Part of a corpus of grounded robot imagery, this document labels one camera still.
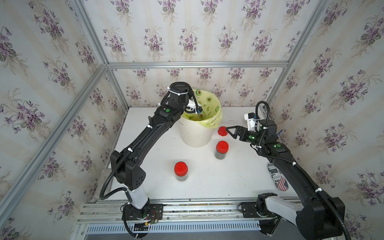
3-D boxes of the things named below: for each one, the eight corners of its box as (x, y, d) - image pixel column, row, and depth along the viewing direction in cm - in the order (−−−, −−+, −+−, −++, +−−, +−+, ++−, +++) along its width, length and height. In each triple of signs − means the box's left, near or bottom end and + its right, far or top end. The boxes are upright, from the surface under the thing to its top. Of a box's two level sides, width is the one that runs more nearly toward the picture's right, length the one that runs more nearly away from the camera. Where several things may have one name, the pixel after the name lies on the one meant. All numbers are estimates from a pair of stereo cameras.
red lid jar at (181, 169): (175, 181, 84) (173, 173, 75) (176, 170, 89) (174, 161, 79) (187, 181, 84) (187, 173, 75) (188, 170, 89) (187, 161, 79)
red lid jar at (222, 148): (215, 159, 93) (217, 150, 84) (214, 150, 97) (216, 140, 88) (225, 159, 93) (229, 150, 84) (224, 150, 97) (227, 140, 88)
